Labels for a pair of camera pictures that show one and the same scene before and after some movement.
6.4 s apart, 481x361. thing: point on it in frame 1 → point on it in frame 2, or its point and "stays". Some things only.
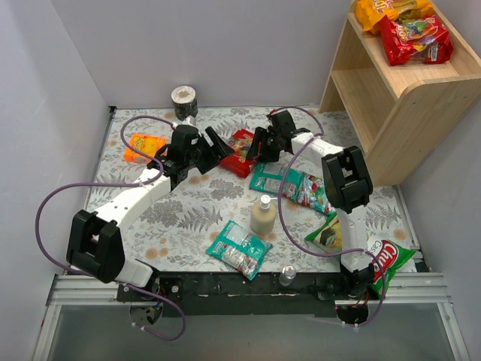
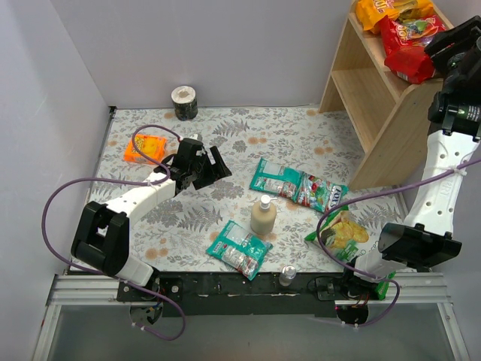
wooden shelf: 399,113 stays
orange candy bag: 368,12 stays
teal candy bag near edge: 240,249 stays
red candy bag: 238,163 → 411,63
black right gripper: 265,143 → 440,45
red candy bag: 410,40 stays
